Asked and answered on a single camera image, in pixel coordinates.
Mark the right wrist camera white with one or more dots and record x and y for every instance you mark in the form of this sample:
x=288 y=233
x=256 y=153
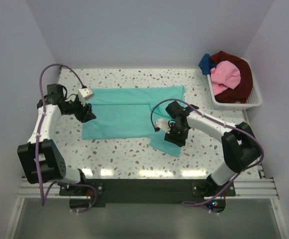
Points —
x=162 y=124

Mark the teal t shirt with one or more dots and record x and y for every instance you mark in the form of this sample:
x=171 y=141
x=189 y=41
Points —
x=129 y=113

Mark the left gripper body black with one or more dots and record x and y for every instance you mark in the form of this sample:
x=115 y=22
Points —
x=78 y=108

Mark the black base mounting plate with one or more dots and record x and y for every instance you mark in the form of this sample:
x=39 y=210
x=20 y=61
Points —
x=138 y=191

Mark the pink t shirt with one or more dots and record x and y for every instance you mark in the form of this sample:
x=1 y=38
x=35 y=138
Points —
x=224 y=76

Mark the dark red t shirt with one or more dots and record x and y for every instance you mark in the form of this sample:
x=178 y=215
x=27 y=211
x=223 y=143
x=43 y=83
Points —
x=243 y=90

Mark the blue t shirt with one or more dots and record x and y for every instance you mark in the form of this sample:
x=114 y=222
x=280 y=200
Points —
x=206 y=64

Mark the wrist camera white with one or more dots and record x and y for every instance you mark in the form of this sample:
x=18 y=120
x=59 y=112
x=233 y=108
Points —
x=85 y=94
x=162 y=124

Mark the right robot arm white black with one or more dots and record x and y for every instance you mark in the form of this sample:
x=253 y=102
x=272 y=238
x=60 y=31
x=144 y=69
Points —
x=238 y=142

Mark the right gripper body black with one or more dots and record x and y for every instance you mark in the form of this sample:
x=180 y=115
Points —
x=177 y=134

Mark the aluminium frame rail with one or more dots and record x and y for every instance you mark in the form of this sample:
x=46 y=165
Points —
x=249 y=189

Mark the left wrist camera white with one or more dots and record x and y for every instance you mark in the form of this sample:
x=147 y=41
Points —
x=85 y=94

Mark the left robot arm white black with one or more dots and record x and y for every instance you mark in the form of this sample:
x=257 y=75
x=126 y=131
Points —
x=40 y=158

